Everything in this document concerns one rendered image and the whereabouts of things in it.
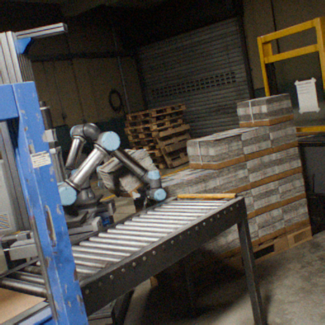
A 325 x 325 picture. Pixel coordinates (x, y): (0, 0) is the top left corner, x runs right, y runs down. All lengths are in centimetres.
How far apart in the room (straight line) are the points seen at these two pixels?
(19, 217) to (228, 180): 157
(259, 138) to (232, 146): 29
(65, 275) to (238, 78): 960
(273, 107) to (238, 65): 695
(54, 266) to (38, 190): 24
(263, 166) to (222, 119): 743
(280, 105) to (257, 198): 81
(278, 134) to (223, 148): 59
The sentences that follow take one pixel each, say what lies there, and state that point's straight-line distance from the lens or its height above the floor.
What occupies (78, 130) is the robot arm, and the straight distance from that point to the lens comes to 357.
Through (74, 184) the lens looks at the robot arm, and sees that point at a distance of 271.
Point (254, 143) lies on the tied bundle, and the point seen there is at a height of 96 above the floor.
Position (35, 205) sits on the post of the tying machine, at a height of 118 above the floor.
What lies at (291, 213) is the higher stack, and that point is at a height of 28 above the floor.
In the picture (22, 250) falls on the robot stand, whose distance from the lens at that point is 286.
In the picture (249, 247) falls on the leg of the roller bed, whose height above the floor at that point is 51.
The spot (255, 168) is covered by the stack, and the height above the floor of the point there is 75.
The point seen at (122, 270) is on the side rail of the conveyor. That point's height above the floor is 78.
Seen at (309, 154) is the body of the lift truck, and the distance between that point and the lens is 452.
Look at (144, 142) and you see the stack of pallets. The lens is 993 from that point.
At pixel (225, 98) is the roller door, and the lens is 1102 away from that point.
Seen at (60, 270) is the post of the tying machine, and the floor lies 97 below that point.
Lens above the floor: 141
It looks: 7 degrees down
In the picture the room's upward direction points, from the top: 11 degrees counter-clockwise
